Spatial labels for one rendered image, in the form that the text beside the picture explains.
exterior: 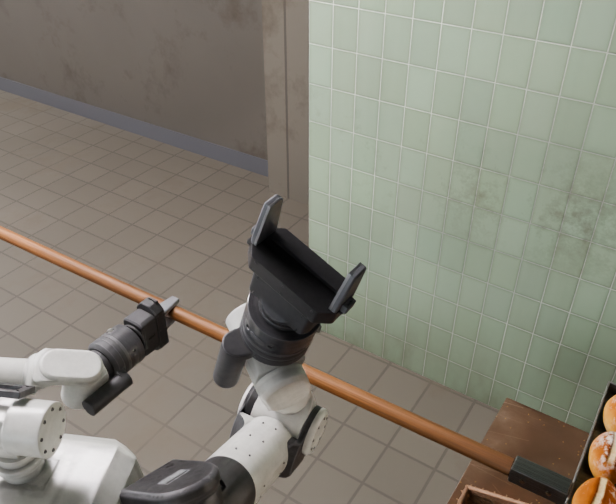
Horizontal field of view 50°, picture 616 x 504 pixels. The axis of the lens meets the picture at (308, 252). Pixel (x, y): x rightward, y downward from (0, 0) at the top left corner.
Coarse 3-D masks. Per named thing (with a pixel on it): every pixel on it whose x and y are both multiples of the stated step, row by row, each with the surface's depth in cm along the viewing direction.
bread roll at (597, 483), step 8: (592, 480) 102; (600, 480) 101; (608, 480) 102; (584, 488) 101; (592, 488) 100; (600, 488) 100; (608, 488) 100; (576, 496) 101; (584, 496) 100; (592, 496) 99; (600, 496) 99; (608, 496) 99
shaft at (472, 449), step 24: (24, 240) 160; (72, 264) 152; (120, 288) 145; (216, 336) 133; (312, 384) 123; (336, 384) 121; (384, 408) 116; (432, 432) 112; (456, 432) 112; (480, 456) 108; (504, 456) 108
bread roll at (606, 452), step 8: (608, 432) 110; (600, 440) 108; (608, 440) 107; (592, 448) 109; (600, 448) 107; (608, 448) 106; (592, 456) 108; (600, 456) 106; (608, 456) 105; (592, 464) 107; (600, 464) 105; (608, 464) 105; (592, 472) 107; (600, 472) 105; (608, 472) 105
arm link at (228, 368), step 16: (240, 320) 83; (224, 336) 77; (240, 336) 78; (224, 352) 77; (240, 352) 76; (256, 352) 76; (304, 352) 78; (224, 368) 79; (240, 368) 80; (256, 368) 79; (272, 368) 80; (224, 384) 83
